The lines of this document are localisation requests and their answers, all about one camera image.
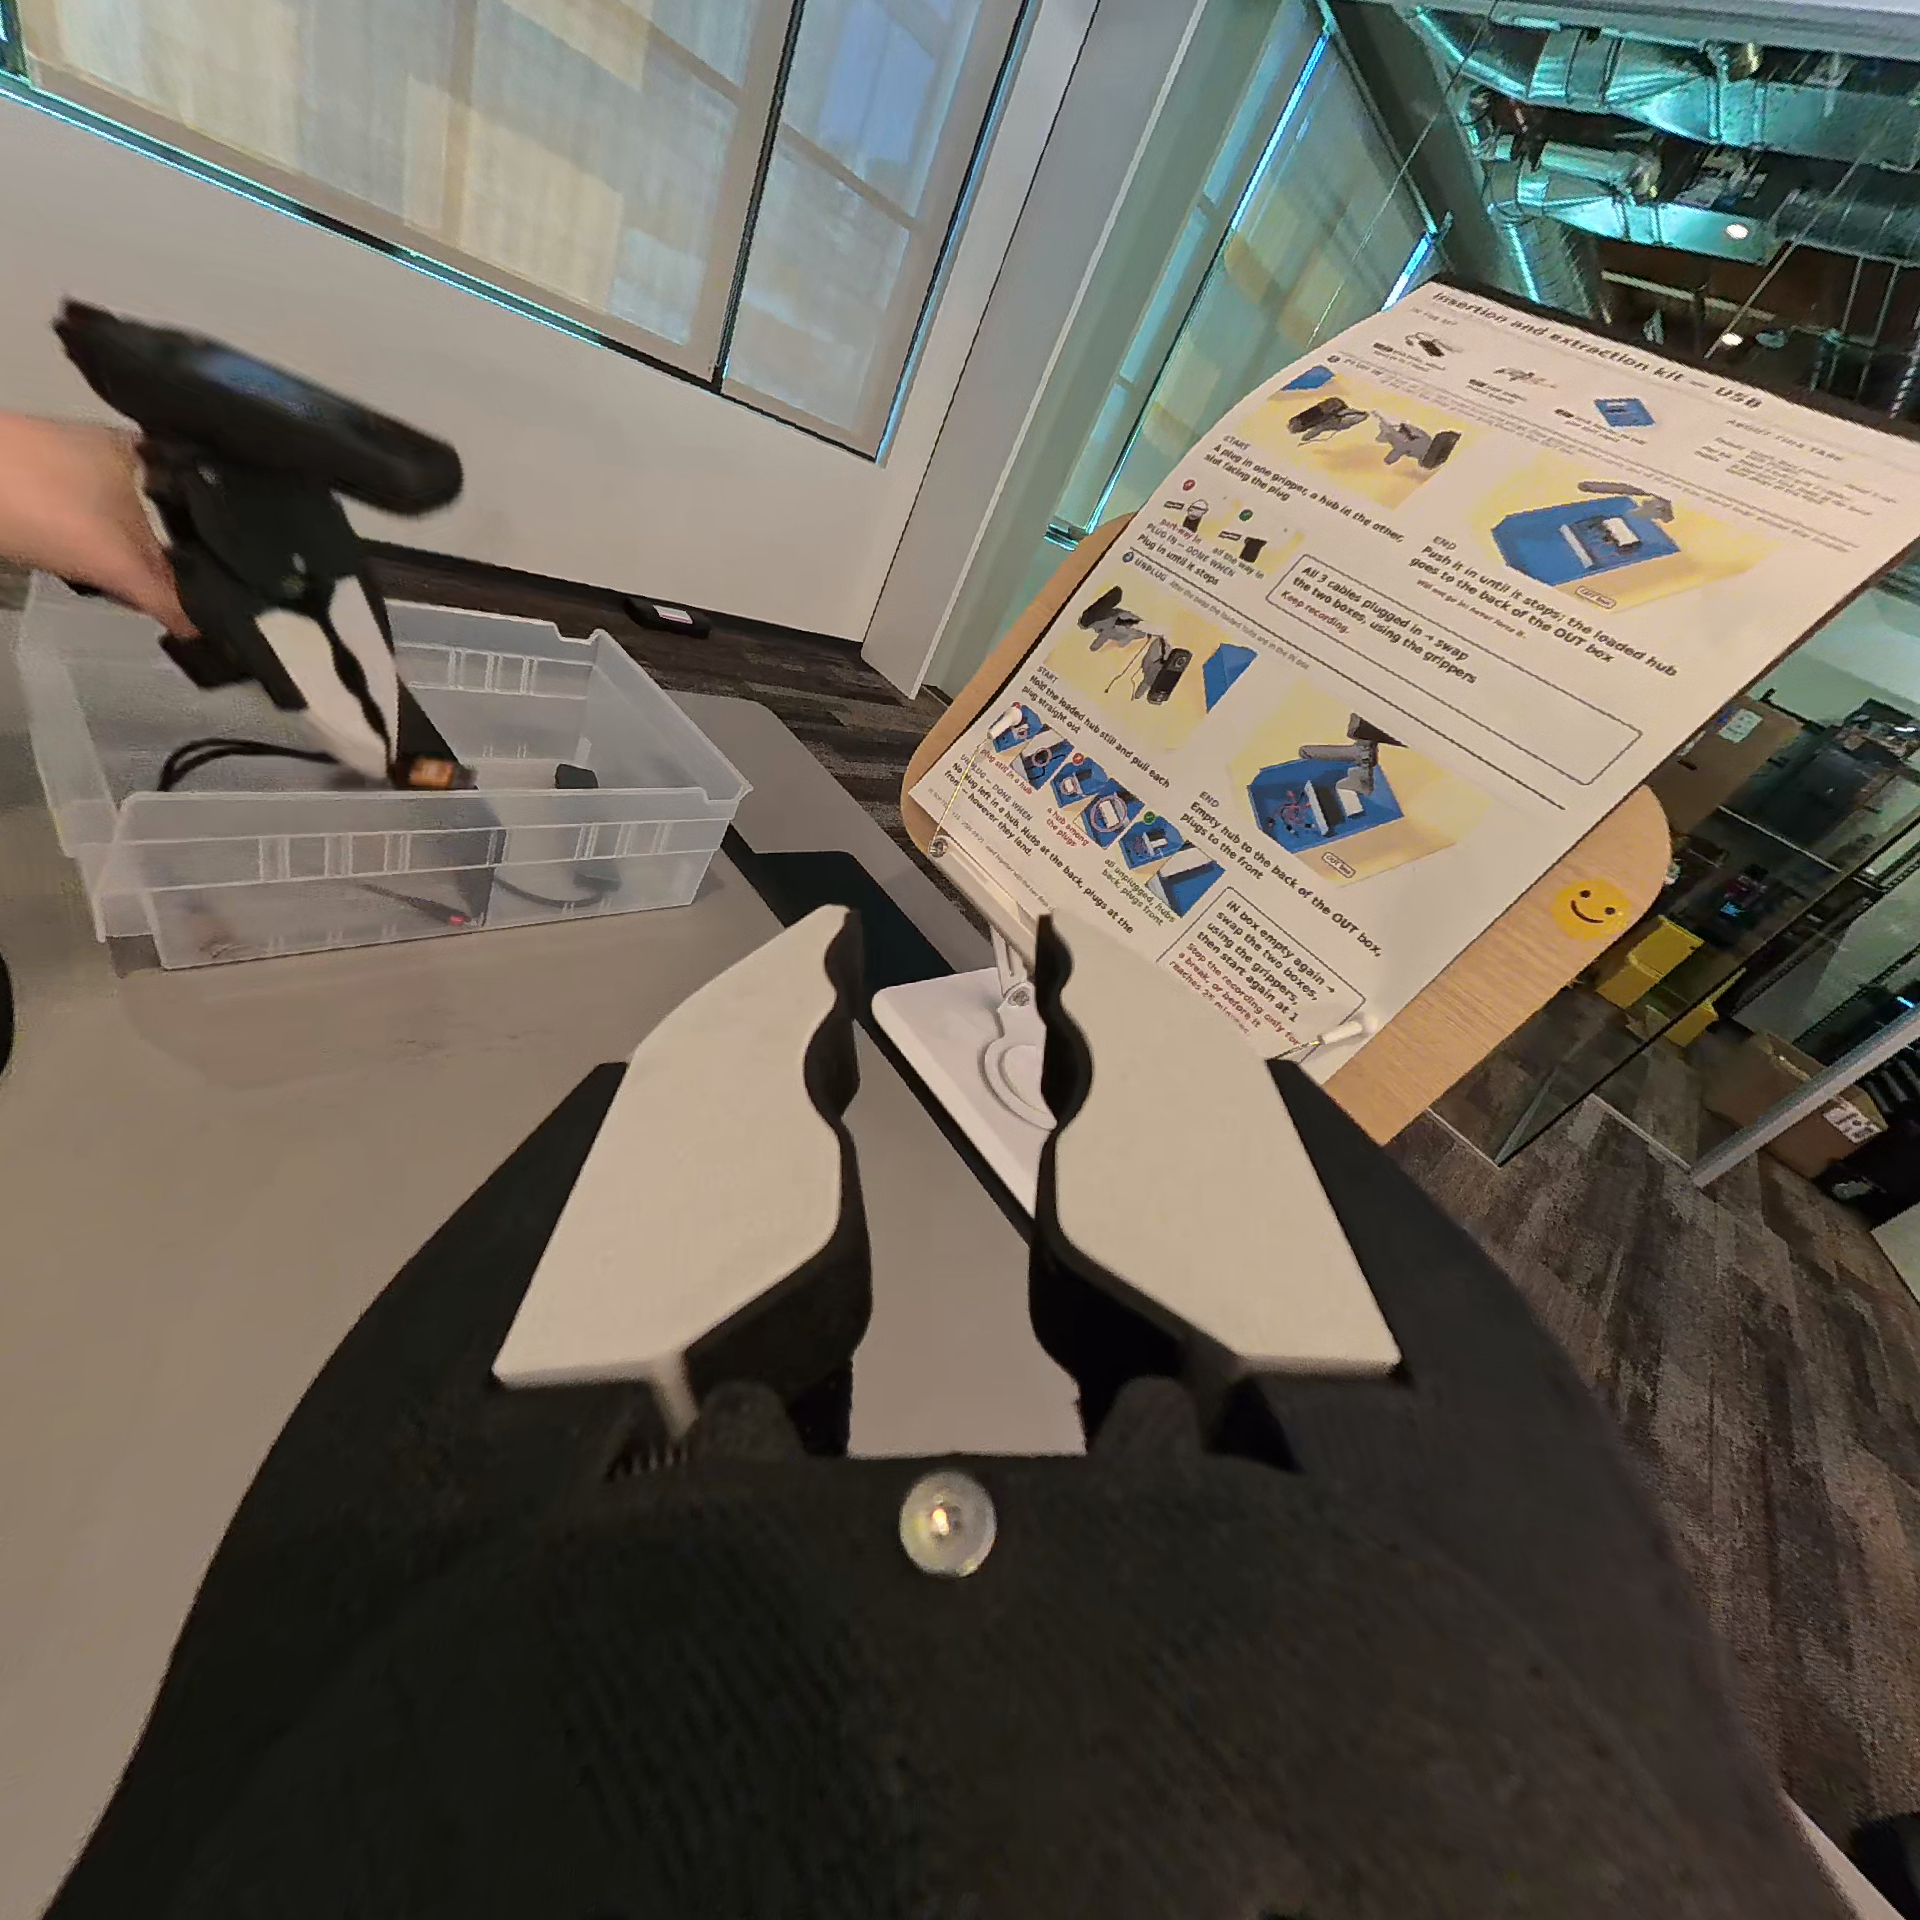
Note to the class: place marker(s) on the person's left hand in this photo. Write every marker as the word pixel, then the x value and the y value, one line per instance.
pixel 75 495

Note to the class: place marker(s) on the small black floor device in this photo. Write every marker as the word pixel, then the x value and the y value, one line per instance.
pixel 669 616

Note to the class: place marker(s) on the large glass window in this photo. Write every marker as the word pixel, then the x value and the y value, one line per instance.
pixel 451 150

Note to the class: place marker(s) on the yellow smiley sticker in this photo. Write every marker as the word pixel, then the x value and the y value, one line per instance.
pixel 1593 908

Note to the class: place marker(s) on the yellow storage bin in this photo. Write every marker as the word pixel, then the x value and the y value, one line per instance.
pixel 1657 960

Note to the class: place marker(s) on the clear plastic bin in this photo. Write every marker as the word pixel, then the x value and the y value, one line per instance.
pixel 195 886

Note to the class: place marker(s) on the white stand base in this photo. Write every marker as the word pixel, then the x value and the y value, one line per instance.
pixel 961 1037

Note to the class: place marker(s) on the tangled silver ceiling ducts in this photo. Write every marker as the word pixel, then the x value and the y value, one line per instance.
pixel 1575 91

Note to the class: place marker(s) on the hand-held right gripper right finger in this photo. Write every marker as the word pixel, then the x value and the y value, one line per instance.
pixel 1201 1201

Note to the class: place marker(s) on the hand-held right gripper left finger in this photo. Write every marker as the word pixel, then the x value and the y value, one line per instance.
pixel 704 1201

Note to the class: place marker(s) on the labelled cardboard box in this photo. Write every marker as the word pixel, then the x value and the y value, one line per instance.
pixel 1769 1095

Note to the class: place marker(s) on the printed instruction poster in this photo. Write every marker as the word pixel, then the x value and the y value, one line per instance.
pixel 1349 599

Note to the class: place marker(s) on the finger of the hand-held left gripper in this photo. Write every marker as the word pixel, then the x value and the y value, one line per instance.
pixel 323 675
pixel 375 645

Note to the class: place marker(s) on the large cardboard box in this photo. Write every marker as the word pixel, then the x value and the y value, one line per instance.
pixel 1725 765

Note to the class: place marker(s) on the wooden poster board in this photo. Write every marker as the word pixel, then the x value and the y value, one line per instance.
pixel 1501 975

